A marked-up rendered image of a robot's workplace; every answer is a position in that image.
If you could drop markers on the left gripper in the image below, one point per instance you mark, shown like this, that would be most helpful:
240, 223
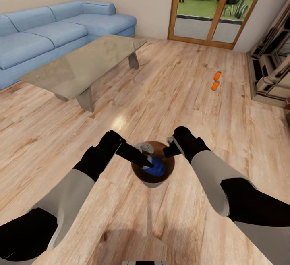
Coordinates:
136, 157

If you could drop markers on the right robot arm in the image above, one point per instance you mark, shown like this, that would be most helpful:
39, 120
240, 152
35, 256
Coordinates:
264, 220

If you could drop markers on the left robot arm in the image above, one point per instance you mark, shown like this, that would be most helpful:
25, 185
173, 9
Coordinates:
46, 223

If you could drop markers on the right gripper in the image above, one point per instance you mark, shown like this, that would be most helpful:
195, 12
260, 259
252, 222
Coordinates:
170, 151

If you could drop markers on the trash can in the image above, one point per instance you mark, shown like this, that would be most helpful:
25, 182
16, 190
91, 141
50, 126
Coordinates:
148, 179

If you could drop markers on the can of soda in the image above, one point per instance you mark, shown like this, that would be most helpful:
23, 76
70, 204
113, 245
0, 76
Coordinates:
215, 85
158, 168
217, 75

